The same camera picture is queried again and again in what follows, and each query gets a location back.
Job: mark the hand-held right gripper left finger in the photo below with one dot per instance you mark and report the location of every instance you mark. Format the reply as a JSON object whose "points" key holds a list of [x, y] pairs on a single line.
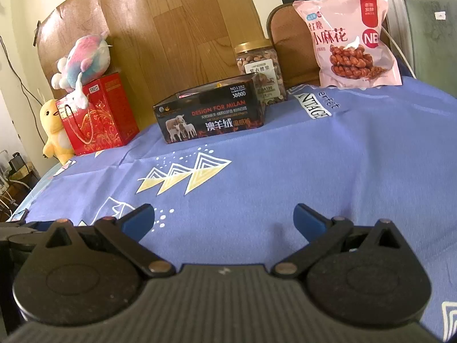
{"points": [[137, 218]]}

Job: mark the red gift bag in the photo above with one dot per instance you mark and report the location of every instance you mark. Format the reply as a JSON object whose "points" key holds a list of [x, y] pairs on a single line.
{"points": [[110, 114]]}

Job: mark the black cardboard box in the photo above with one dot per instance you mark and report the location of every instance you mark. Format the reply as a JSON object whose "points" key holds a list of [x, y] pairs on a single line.
{"points": [[214, 118]]}

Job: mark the nut jar with gold lid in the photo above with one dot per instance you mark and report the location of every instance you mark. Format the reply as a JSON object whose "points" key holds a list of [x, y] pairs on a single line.
{"points": [[257, 57]]}

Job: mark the yellow plush toy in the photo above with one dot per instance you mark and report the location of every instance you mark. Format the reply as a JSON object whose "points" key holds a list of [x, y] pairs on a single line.
{"points": [[51, 121]]}

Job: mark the wooden side table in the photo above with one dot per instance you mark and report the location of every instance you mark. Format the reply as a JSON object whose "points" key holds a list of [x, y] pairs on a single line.
{"points": [[25, 182]]}

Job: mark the brown chair cushion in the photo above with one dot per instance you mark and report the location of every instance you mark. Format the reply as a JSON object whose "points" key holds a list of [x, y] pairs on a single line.
{"points": [[289, 43]]}

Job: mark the pink and blue plush toy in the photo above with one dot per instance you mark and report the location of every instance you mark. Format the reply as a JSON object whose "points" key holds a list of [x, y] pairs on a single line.
{"points": [[89, 57]]}

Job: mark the frosted glass window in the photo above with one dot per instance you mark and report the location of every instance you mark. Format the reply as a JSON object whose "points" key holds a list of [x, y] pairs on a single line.
{"points": [[428, 25]]}

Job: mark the blue printed cloth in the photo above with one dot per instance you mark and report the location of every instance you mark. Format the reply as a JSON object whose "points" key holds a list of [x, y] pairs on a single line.
{"points": [[267, 171]]}

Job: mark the pink snack bag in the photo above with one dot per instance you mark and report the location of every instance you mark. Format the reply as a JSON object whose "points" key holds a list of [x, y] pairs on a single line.
{"points": [[342, 43]]}

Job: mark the wood pattern wall panel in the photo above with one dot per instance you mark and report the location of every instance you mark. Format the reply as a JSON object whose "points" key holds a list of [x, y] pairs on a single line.
{"points": [[178, 25]]}

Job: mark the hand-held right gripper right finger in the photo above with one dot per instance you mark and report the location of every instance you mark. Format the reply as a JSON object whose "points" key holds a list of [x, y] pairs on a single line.
{"points": [[309, 218]]}

